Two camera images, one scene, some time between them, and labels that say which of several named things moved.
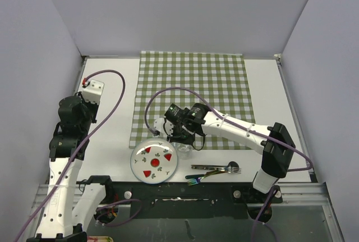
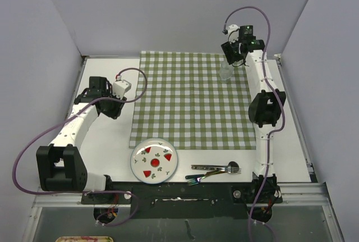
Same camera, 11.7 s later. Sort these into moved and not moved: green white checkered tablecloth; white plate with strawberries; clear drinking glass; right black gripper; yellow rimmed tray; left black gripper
Moved: clear drinking glass; right black gripper; left black gripper
Not moved: green white checkered tablecloth; yellow rimmed tray; white plate with strawberries
